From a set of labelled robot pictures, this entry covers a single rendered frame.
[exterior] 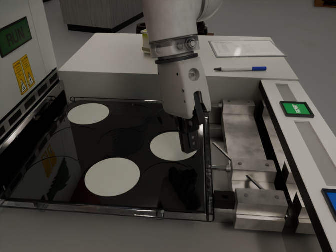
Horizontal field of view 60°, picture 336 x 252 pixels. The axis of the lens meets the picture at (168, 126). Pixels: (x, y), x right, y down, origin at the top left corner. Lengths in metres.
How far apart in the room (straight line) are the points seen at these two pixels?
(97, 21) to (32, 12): 3.85
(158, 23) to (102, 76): 0.36
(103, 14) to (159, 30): 4.04
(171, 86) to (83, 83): 0.38
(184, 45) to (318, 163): 0.29
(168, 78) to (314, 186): 0.28
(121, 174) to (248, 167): 0.24
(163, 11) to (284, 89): 0.40
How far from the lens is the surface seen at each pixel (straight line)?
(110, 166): 0.57
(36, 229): 0.61
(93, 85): 0.82
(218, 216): 0.57
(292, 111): 0.65
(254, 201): 0.51
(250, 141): 0.68
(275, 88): 0.75
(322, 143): 0.59
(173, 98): 0.50
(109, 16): 4.46
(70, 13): 4.82
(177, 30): 0.47
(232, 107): 0.76
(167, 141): 0.62
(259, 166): 0.57
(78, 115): 0.74
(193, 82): 0.47
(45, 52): 0.79
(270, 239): 0.58
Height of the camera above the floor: 1.27
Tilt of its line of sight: 34 degrees down
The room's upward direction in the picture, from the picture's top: straight up
